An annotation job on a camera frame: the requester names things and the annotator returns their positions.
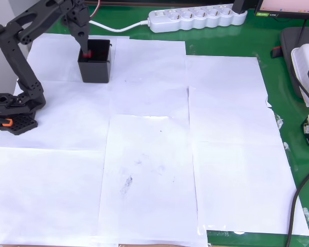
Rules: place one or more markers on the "white power strip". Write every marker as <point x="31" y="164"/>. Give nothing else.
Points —
<point x="195" y="18"/>

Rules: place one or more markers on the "white paper sheet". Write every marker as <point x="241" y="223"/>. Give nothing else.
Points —
<point x="221" y="74"/>
<point x="149" y="61"/>
<point x="149" y="180"/>
<point x="234" y="121"/>
<point x="54" y="59"/>
<point x="247" y="187"/>
<point x="41" y="193"/>
<point x="72" y="115"/>
<point x="149" y="100"/>

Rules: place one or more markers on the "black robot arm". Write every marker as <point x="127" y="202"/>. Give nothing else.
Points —
<point x="13" y="51"/>

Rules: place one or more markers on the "computer monitor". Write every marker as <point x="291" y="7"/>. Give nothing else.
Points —
<point x="288" y="7"/>

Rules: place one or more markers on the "small red black item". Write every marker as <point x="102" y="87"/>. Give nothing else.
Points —
<point x="276" y="52"/>

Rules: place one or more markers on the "red push pin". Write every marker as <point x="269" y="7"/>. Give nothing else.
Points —
<point x="87" y="54"/>

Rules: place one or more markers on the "black box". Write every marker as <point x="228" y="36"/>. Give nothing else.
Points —
<point x="95" y="69"/>

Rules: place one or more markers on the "orange black table clamp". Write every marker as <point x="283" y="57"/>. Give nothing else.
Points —
<point x="3" y="122"/>

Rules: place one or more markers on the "black power plug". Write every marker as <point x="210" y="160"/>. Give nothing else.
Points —
<point x="240" y="5"/>

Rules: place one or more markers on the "white plastic container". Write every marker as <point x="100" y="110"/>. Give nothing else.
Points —
<point x="302" y="67"/>

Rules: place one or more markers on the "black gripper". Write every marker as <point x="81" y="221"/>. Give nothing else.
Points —
<point x="79" y="33"/>

